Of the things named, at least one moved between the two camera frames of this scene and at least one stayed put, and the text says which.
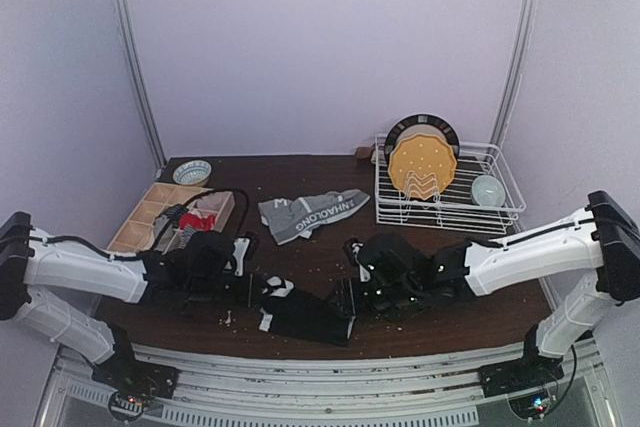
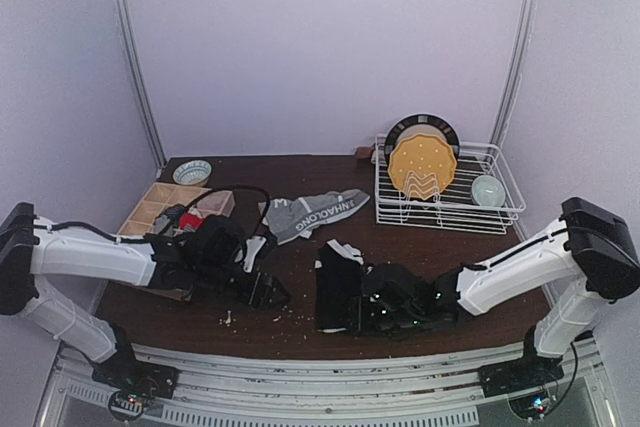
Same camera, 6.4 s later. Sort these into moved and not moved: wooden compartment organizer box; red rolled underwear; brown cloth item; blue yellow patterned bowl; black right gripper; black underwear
Moved: black right gripper; black underwear
Not moved: red rolled underwear; blue yellow patterned bowl; brown cloth item; wooden compartment organizer box
